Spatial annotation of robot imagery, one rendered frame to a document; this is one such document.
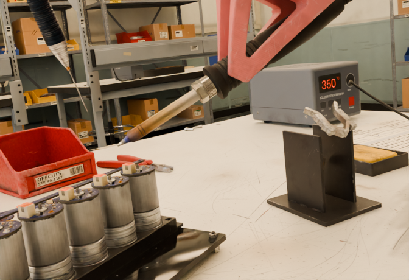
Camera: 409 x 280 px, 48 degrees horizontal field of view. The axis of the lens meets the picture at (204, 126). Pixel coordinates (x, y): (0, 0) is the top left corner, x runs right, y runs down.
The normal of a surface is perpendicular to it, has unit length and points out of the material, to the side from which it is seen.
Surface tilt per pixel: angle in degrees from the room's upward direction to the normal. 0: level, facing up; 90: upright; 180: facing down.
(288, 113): 90
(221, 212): 0
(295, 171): 90
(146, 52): 90
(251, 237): 0
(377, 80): 90
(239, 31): 98
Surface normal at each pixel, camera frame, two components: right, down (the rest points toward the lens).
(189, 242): -0.11, -0.98
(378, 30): -0.79, 0.18
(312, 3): 0.07, 0.45
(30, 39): 0.58, 0.06
